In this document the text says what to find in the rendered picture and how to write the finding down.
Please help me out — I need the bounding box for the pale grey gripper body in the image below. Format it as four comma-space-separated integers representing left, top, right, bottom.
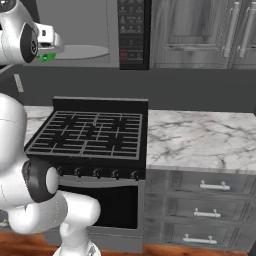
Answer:
37, 31, 65, 55

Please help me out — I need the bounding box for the grey microwave turntable plate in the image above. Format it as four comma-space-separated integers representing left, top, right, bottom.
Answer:
53, 44, 111, 61

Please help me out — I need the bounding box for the black and grey microwave oven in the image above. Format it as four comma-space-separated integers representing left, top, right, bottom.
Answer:
31, 0, 153, 71

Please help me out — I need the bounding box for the green round object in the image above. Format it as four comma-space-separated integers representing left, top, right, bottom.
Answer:
39, 52, 56, 63

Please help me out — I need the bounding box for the black cooking range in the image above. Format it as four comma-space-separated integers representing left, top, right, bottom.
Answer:
24, 96, 150, 248

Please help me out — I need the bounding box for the wide grey cupboard door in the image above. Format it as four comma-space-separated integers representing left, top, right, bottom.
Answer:
150, 0, 235, 70

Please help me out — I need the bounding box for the black oven door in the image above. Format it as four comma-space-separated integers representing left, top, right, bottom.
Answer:
54, 179, 146, 238

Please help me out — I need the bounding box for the grey drawer front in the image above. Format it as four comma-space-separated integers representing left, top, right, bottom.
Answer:
144, 194, 256, 224
143, 219, 256, 253
145, 169, 256, 197

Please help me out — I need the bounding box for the narrow grey cupboard door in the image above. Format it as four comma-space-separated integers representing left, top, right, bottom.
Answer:
232, 0, 256, 70

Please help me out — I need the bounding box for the pale wall socket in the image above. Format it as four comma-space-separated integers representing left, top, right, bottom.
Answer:
12, 73, 25, 94

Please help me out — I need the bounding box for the grey oven door handle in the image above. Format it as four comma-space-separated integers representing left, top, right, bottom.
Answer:
57, 177, 142, 189

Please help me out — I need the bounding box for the silver cupboard door handle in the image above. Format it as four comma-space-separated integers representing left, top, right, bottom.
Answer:
237, 5, 256, 59
222, 1, 241, 59

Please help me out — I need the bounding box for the silver drawer handle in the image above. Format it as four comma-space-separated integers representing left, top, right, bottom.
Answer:
182, 233, 218, 245
193, 207, 222, 219
199, 179, 232, 192

